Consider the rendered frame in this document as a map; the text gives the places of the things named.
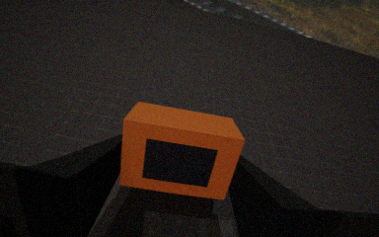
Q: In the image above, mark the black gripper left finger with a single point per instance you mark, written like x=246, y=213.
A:
x=61, y=197

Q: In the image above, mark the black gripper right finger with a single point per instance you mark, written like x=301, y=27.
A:
x=265, y=208

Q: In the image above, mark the orange block with dark square patch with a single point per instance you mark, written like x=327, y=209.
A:
x=179, y=152

